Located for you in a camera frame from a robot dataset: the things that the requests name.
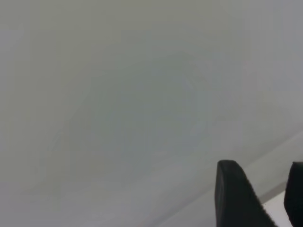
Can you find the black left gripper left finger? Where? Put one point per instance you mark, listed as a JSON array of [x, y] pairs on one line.
[[234, 201]]

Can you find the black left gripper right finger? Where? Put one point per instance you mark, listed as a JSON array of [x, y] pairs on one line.
[[296, 196]]

